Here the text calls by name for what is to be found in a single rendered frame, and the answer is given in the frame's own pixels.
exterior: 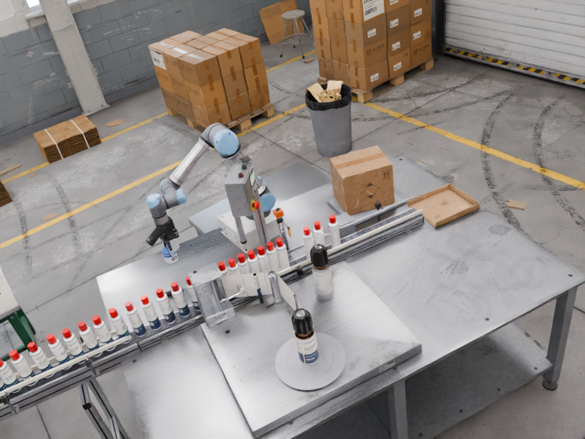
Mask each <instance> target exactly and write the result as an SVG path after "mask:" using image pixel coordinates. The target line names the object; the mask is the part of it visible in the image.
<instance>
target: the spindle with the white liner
mask: <svg viewBox="0 0 585 439"><path fill-rule="evenodd" d="M310 257H311V262H312V264H313V267H312V269H313V278H314V283H315V288H316V295H317V298H318V299H319V300H321V301H329V300H331V299H332V298H333V297H334V291H333V281H332V275H331V269H330V264H329V263H328V254H327V249H326V247H325V246H324V245H321V244H317V245H313V246H312V248H311V250H310Z"/></svg>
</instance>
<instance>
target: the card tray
mask: <svg viewBox="0 0 585 439"><path fill-rule="evenodd" d="M407 204H408V207H409V208H411V207H412V208H414V209H416V210H417V211H418V210H420V209H422V210H423V213H422V215H423V216H424V220H426V221H427V222H428V223H430V224H431V225H432V226H434V227H435V228H437V227H439V226H442V225H444V224H447V223H448V222H450V221H452V220H456V219H458V218H459V217H461V216H463V215H465V214H468V213H471V212H472V211H474V210H477V209H479V208H480V202H478V201H477V200H475V199H473V198H472V197H470V196H469V195H467V194H465V193H464V192H463V191H461V190H460V189H458V188H457V187H455V186H453V185H452V184H450V183H448V184H446V185H444V186H441V187H438V188H436V189H434V190H432V191H430V192H427V193H424V194H422V195H421V196H418V197H416V198H414V199H412V200H410V201H408V202H407Z"/></svg>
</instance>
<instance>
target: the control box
mask: <svg viewBox="0 0 585 439"><path fill-rule="evenodd" d="M241 166H242V165H232V168H231V170H230V172H229V174H228V176H227V178H226V180H225V183H224V185H225V190H226V194H227V198H228V200H229V204H230V208H231V211H232V217H245V216H252V214H253V212H254V209H255V207H252V203H255V201H258V199H259V190H258V188H257V189H256V192H255V194H254V196H252V188H253V185H254V182H255V180H256V179H255V180H254V182H253V184H252V187H251V184H250V180H249V176H250V173H251V171H252V169H253V167H252V165H249V164H248V165H247V166H246V167H247V170H245V171H242V167H241ZM240 172H242V173H243V175H244V178H242V179H239V176H238V174H239V173H240Z"/></svg>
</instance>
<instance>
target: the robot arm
mask: <svg viewBox="0 0 585 439"><path fill-rule="evenodd" d="M214 148H216V150H217V151H218V153H219V155H220V156H221V158H222V159H227V161H228V162H229V164H230V165H231V166H232V165H240V160H239V159H241V158H243V157H244V155H243V153H242V152H241V151H240V149H241V145H240V143H239V141H238V138H237V136H236V135H235V134H234V133H233V132H232V131H231V130H229V129H228V128H227V126H225V125H223V124H221V123H215V124H212V125H210V126H209V127H208V128H206V129H205V131H204V132H203V133H202V134H201V135H200V137H199V141H198V143H197V144H196V145H195V146H194V147H193V148H192V150H191V151H190V152H189V153H188V154H187V156H186V157H185V158H184V160H183V161H182V162H181V163H180V165H179V166H178V167H177V168H176V170H175V171H174V172H173V173H172V175H171V176H170V177H169V178H168V179H165V180H163V181H162V182H161V184H160V188H161V191H162V193H163V194H164V195H163V196H160V195H159V194H158V193H155V194H151V195H149V196H148V197H147V199H146V202H147V205H148V208H149V210H150V212H151V216H152V218H153V221H154V223H155V225H156V228H155V230H154V231H153V232H152V234H151V235H150V236H149V238H148V239H147V240H146V242H147V243H148V244H149V245H150V246H153V245H154V244H155V243H156V241H157V240H158V238H160V239H161V242H162V244H163V246H164V247H167V248H168V249H169V252H170V254H171V256H172V257H175V254H174V253H175V252H176V251H177V250H178V249H179V244H176V245H175V244H174V243H173V241H172V240H173V239H176V238H178V237H179V235H177V234H176V232H178V231H177V229H176V228H175V226H174V223H173V221H172V218H171V217H170V216H167V213H166V210H168V209H170V208H173V207H175V206H179V205H182V204H184V203H185V202H186V201H187V198H186V196H185V192H184V190H183V189H179V188H180V187H181V185H182V184H183V183H184V182H185V180H186V179H187V178H188V177H189V175H190V174H191V173H192V172H193V170H194V169H195V168H196V167H197V165H198V164H199V163H200V162H201V160H202V159H203V158H204V157H205V155H206V154H207V153H208V152H209V151H210V150H212V149H214ZM254 174H255V178H256V182H257V186H258V190H259V196H260V200H261V205H262V208H263V213H264V216H265V218H266V217H268V216H269V215H270V213H271V209H272V208H273V207H274V205H275V202H276V199H275V197H274V195H273V194H272V193H271V192H270V190H269V189H268V187H267V186H266V184H265V183H264V182H263V180H262V178H261V177H260V176H257V175H256V173H254ZM174 229H175V230H174ZM176 235H177V236H176Z"/></svg>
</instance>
